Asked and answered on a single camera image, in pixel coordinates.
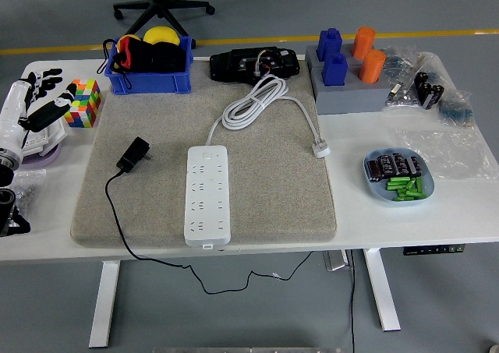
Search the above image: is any blue plastic peg block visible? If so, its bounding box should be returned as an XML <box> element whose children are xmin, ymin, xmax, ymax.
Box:
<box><xmin>316</xmin><ymin>27</ymin><xmax>343</xmax><ymax>62</ymax></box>
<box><xmin>321</xmin><ymin>51</ymin><xmax>349</xmax><ymax>87</ymax></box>

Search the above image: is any clear bag of silver parts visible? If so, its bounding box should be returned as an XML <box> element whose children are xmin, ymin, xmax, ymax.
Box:
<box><xmin>384</xmin><ymin>78</ymin><xmax>422</xmax><ymax>111</ymax></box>

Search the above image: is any black cylindrical capacitor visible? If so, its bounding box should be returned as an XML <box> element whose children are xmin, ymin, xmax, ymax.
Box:
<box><xmin>376</xmin><ymin>154</ymin><xmax>395</xmax><ymax>175</ymax></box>
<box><xmin>390</xmin><ymin>152</ymin><xmax>409</xmax><ymax>175</ymax></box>
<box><xmin>406</xmin><ymin>156</ymin><xmax>425</xmax><ymax>177</ymax></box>
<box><xmin>365</xmin><ymin>160</ymin><xmax>385</xmax><ymax>182</ymax></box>

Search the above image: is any white power strip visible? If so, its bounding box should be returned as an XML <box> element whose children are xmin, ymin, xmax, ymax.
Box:
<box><xmin>183</xmin><ymin>144</ymin><xmax>232</xmax><ymax>249</ymax></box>

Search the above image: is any clear bag of metal balls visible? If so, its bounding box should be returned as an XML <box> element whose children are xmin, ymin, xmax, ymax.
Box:
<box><xmin>11</xmin><ymin>168</ymin><xmax>47</xmax><ymax>216</ymax></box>

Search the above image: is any yellow ball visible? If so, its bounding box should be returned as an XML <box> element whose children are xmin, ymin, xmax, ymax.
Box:
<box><xmin>143</xmin><ymin>26</ymin><xmax>181</xmax><ymax>48</ymax></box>

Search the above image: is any metal box under table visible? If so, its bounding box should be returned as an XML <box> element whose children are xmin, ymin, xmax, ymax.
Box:
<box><xmin>322</xmin><ymin>249</ymin><xmax>349</xmax><ymax>272</ymax></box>

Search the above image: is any colourful puzzle cube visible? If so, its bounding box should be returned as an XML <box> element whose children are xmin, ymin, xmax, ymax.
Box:
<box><xmin>64</xmin><ymin>79</ymin><xmax>103</xmax><ymax>129</ymax></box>

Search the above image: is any grey block base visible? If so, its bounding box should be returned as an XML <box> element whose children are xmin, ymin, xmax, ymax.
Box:
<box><xmin>305</xmin><ymin>44</ymin><xmax>387</xmax><ymax>72</ymax></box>
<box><xmin>313</xmin><ymin>65</ymin><xmax>392</xmax><ymax>116</ymax></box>

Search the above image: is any black table control panel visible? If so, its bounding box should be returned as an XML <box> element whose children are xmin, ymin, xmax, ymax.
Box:
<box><xmin>402</xmin><ymin>243</ymin><xmax>467</xmax><ymax>256</ymax></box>

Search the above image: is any white table leg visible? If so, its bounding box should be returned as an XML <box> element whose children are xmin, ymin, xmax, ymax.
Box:
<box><xmin>363</xmin><ymin>247</ymin><xmax>402</xmax><ymax>333</ymax></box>
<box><xmin>88</xmin><ymin>259</ymin><xmax>121</xmax><ymax>348</ymax></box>

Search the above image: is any clear bag of black capacitors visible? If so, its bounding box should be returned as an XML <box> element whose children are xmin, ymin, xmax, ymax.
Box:
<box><xmin>411</xmin><ymin>52</ymin><xmax>448</xmax><ymax>111</ymax></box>

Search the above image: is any blue plastic bin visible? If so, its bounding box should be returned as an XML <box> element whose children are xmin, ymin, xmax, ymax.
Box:
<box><xmin>104</xmin><ymin>36</ymin><xmax>195</xmax><ymax>96</ymax></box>

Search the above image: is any orange plastic cylinder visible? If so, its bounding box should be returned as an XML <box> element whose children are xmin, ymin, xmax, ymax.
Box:
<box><xmin>358</xmin><ymin>48</ymin><xmax>387</xmax><ymax>83</ymax></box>
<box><xmin>350</xmin><ymin>26</ymin><xmax>377</xmax><ymax>60</ymax></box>

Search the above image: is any light blue plate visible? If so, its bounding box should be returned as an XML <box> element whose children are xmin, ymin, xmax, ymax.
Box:
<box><xmin>363</xmin><ymin>147</ymin><xmax>436</xmax><ymax>207</ymax></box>

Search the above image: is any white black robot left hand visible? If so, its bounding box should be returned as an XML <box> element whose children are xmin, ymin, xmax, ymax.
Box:
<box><xmin>0</xmin><ymin>68</ymin><xmax>79</xmax><ymax>161</ymax></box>

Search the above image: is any thin black adapter cord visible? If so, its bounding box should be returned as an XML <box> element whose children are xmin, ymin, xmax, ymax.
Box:
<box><xmin>104</xmin><ymin>169</ymin><xmax>313</xmax><ymax>295</ymax></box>

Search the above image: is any black red cloth pouch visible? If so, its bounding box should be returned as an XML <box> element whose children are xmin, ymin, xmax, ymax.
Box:
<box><xmin>101</xmin><ymin>35</ymin><xmax>188</xmax><ymax>87</ymax></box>

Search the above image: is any black hanging cable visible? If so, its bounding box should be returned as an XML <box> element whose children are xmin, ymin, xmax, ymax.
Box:
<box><xmin>349</xmin><ymin>249</ymin><xmax>356</xmax><ymax>353</ymax></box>

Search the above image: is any black electronic device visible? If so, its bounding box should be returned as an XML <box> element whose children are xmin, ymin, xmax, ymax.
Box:
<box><xmin>209</xmin><ymin>47</ymin><xmax>301</xmax><ymax>84</ymax></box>

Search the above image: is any clear bag of blue parts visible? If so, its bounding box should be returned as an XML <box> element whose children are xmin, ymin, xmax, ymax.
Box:
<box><xmin>436</xmin><ymin>90</ymin><xmax>476</xmax><ymax>127</ymax></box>

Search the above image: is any grey-brown felt mat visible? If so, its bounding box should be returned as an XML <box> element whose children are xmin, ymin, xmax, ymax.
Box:
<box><xmin>69</xmin><ymin>56</ymin><xmax>338</xmax><ymax>249</ymax></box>

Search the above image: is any clear bag of blue resistors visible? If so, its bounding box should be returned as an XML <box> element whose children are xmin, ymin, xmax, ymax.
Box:
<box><xmin>380</xmin><ymin>44</ymin><xmax>417</xmax><ymax>83</ymax></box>

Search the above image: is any white power strip cord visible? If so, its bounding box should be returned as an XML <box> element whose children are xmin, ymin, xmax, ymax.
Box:
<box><xmin>204</xmin><ymin>74</ymin><xmax>332</xmax><ymax>159</ymax></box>

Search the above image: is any empty clear plastic bag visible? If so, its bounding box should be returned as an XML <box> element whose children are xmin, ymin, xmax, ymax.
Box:
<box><xmin>391</xmin><ymin>125</ymin><xmax>490</xmax><ymax>182</ymax></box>

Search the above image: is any black power adapter plug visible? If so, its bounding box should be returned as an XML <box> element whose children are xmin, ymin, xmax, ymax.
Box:
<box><xmin>115</xmin><ymin>136</ymin><xmax>153</xmax><ymax>174</ymax></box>

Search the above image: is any white printed socket box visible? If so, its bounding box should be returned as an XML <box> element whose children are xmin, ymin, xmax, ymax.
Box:
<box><xmin>21</xmin><ymin>113</ymin><xmax>68</xmax><ymax>157</ymax></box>

